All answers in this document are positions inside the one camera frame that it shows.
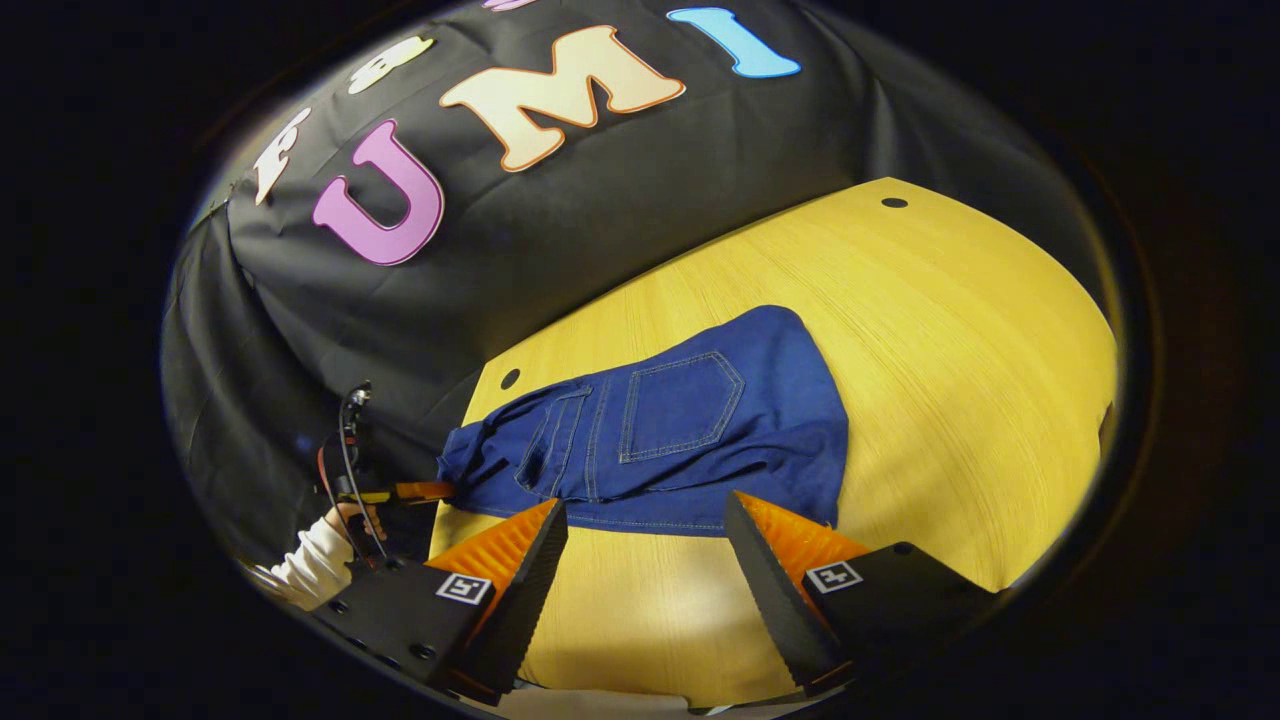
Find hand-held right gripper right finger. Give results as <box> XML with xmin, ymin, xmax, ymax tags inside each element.
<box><xmin>725</xmin><ymin>490</ymin><xmax>1001</xmax><ymax>696</ymax></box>

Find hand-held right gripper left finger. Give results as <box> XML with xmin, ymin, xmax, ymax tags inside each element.
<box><xmin>315</xmin><ymin>498</ymin><xmax>569</xmax><ymax>701</ymax></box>

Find blue denim jeans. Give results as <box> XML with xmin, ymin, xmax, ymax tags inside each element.
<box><xmin>437</xmin><ymin>305</ymin><xmax>851</xmax><ymax>539</ymax></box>

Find black backdrop cloth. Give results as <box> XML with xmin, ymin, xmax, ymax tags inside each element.
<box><xmin>160</xmin><ymin>0</ymin><xmax>1111</xmax><ymax>571</ymax></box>

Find black cable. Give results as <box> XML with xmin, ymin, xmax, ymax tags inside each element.
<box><xmin>337</xmin><ymin>385</ymin><xmax>389</xmax><ymax>561</ymax></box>

